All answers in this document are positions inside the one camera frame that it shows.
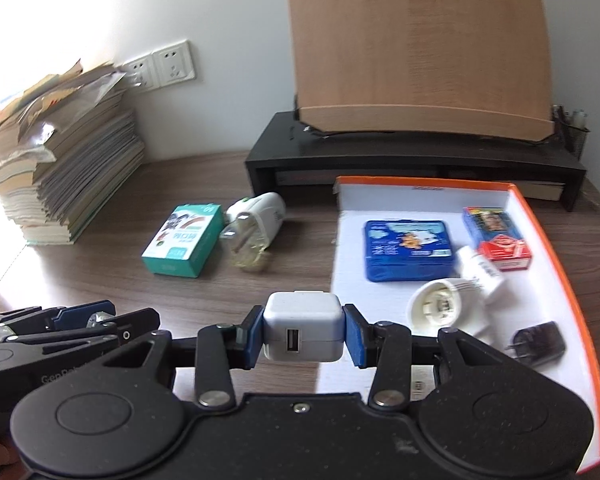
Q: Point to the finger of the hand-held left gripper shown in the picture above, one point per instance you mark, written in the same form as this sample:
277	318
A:
135	322
82	311

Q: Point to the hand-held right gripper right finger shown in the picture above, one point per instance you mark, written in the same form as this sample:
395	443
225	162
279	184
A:
355	336

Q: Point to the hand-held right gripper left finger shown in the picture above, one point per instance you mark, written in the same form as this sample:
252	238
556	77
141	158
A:
252	336

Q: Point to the white cube charger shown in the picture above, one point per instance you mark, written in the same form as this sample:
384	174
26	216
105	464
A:
302	327

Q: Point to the white travel adapter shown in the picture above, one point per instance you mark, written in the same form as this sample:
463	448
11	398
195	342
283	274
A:
440	310

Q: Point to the white pill bottle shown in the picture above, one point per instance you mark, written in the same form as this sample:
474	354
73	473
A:
482	275

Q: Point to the black plug charger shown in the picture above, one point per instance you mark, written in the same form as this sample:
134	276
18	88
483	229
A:
537	344

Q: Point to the orange and white cardboard box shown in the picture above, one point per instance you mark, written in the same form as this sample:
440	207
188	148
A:
540	270

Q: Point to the teal and white small box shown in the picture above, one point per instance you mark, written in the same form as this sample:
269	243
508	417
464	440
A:
182	240

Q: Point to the blue tin box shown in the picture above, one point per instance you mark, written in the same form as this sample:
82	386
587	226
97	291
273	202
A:
405	252

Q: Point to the white and green plug adapter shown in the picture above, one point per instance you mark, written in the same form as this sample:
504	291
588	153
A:
260	215

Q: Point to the stack of books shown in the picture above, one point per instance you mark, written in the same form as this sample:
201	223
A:
65	175

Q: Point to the red and blue card pack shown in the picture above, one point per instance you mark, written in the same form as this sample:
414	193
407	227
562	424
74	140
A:
500	237

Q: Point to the black monitor riser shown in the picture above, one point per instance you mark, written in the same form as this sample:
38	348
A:
410	157

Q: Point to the thick book with cream pages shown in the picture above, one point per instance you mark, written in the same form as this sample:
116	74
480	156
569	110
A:
542	190

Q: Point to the black mesh pen holder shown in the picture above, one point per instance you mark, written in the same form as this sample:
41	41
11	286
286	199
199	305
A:
575	137

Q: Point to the wooden book stand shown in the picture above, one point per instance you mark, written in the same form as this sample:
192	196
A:
415	45

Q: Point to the white wall socket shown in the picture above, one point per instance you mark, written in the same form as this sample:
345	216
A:
174	62
139	74

